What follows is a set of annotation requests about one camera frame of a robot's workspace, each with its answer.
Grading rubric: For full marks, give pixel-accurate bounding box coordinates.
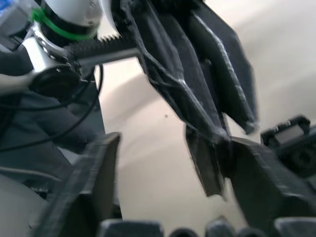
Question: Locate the green band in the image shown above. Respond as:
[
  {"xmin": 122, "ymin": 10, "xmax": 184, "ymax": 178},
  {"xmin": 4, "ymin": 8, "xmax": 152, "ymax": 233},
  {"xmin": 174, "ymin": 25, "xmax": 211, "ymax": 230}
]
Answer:
[{"xmin": 29, "ymin": 6, "xmax": 99, "ymax": 40}]

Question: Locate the black gripper body workpiece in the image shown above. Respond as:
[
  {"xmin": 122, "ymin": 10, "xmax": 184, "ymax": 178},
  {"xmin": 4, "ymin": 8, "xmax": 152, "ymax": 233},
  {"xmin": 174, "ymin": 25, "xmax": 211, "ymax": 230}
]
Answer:
[{"xmin": 260, "ymin": 115, "xmax": 316, "ymax": 180}]

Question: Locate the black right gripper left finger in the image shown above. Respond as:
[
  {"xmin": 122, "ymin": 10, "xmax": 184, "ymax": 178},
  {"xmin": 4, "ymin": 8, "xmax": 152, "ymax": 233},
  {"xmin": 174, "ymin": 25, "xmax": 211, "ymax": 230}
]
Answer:
[{"xmin": 40, "ymin": 132, "xmax": 122, "ymax": 237}]

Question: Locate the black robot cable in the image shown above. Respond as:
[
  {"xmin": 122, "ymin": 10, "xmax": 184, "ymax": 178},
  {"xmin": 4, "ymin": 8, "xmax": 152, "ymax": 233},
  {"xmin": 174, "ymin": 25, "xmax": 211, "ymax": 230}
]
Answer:
[{"xmin": 0, "ymin": 63, "xmax": 103, "ymax": 153}]

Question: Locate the black gripper finger piece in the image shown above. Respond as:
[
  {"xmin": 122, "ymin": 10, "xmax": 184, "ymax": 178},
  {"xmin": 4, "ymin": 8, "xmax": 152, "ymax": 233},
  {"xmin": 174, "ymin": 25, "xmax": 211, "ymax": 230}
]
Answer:
[{"xmin": 185, "ymin": 123, "xmax": 232, "ymax": 198}]

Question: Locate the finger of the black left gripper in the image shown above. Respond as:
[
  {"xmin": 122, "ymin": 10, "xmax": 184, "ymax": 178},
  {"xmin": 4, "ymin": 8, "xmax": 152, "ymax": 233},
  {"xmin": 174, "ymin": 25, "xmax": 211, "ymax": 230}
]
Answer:
[
  {"xmin": 128, "ymin": 0, "xmax": 230, "ymax": 143},
  {"xmin": 189, "ymin": 0, "xmax": 259, "ymax": 135}
]

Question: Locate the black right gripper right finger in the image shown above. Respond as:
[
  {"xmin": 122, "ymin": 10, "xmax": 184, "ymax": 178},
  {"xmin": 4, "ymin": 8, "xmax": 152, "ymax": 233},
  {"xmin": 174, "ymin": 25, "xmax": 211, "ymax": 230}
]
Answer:
[{"xmin": 220, "ymin": 137, "xmax": 316, "ymax": 237}]

